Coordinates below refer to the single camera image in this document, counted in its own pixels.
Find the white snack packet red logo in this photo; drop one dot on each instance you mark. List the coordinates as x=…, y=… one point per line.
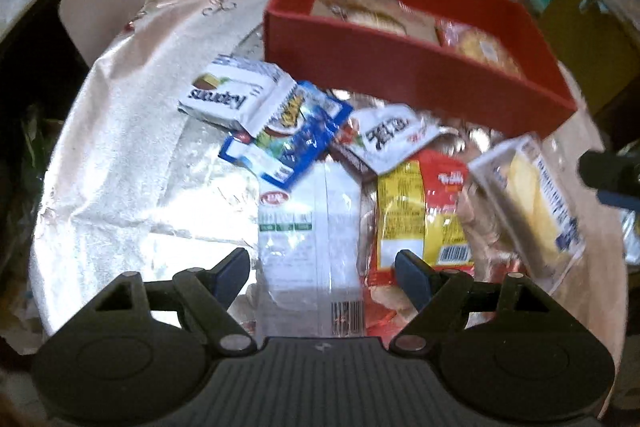
x=300, y=247

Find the wooden cabinet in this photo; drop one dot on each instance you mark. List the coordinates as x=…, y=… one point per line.
x=590, y=57

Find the red cardboard box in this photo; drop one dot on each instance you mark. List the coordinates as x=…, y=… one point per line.
x=400, y=67

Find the clear waffle packet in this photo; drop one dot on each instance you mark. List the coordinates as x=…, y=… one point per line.
x=480, y=49

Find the clear cake packet blue print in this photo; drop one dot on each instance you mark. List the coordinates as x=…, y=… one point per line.
x=530, y=202

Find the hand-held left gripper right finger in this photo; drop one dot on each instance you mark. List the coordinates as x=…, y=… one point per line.
x=412, y=279

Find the blue cartoon snack packet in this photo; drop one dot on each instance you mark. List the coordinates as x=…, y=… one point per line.
x=300, y=127

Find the yellow red snack packet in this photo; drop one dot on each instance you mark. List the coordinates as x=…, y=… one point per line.
x=405, y=212

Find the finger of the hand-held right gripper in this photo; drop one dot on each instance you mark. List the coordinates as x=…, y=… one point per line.
x=612, y=169
x=615, y=200

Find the white hazelnut wafer packet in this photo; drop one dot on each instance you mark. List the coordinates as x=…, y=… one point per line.
x=225, y=94

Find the blue bun packet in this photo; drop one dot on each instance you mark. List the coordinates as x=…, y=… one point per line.
x=370, y=9

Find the clear crinkled snack packet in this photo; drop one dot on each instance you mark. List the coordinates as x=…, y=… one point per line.
x=368, y=227

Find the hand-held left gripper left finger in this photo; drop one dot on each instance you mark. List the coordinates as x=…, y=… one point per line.
x=232, y=274

